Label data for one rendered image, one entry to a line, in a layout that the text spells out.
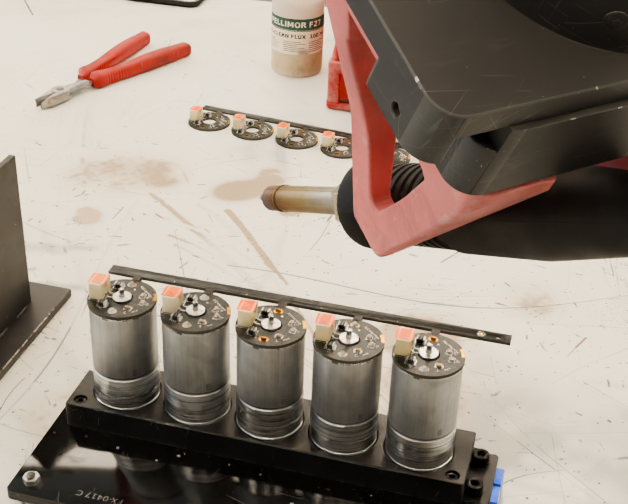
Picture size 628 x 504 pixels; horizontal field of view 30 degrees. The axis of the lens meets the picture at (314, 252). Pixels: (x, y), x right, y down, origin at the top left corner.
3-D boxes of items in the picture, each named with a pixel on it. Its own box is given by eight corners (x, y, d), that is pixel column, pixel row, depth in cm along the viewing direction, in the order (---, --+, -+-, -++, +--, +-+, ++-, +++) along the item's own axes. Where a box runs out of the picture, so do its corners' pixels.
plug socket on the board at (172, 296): (182, 315, 41) (182, 300, 41) (159, 311, 41) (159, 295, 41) (190, 303, 42) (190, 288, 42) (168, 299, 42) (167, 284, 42)
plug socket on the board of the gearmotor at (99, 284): (108, 302, 42) (107, 286, 41) (86, 298, 42) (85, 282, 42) (117, 290, 42) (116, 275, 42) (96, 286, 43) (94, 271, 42)
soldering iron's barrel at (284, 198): (255, 227, 37) (357, 237, 31) (246, 178, 36) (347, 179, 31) (296, 217, 37) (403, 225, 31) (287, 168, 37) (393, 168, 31)
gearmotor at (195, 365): (218, 448, 43) (216, 334, 40) (155, 435, 43) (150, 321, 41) (239, 408, 45) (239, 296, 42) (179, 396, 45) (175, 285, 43)
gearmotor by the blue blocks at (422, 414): (444, 495, 41) (458, 379, 38) (376, 481, 42) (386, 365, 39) (455, 451, 43) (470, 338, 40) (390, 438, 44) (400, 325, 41)
